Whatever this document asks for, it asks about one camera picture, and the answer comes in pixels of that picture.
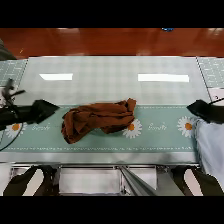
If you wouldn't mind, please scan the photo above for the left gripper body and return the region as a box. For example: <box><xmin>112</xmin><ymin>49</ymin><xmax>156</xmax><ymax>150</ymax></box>
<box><xmin>32</xmin><ymin>99</ymin><xmax>52</xmax><ymax>124</ymax></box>

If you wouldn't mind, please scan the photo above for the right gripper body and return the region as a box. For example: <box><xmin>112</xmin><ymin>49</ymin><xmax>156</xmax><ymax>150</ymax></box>
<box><xmin>194</xmin><ymin>99</ymin><xmax>215</xmax><ymax>124</ymax></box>

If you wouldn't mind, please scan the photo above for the brown shirt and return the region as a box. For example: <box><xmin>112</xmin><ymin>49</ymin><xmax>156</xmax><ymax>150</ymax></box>
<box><xmin>61</xmin><ymin>97</ymin><xmax>138</xmax><ymax>145</ymax></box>

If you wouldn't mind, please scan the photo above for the pale blue garment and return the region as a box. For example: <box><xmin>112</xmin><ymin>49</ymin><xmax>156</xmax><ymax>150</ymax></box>
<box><xmin>192</xmin><ymin>117</ymin><xmax>224</xmax><ymax>189</ymax></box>

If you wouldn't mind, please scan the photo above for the black cable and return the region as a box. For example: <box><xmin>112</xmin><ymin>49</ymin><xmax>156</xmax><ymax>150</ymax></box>
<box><xmin>0</xmin><ymin>128</ymin><xmax>22</xmax><ymax>152</ymax></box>

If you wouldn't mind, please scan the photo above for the silver frame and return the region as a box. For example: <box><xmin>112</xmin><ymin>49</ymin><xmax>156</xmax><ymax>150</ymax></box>
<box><xmin>0</xmin><ymin>161</ymin><xmax>224</xmax><ymax>197</ymax></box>

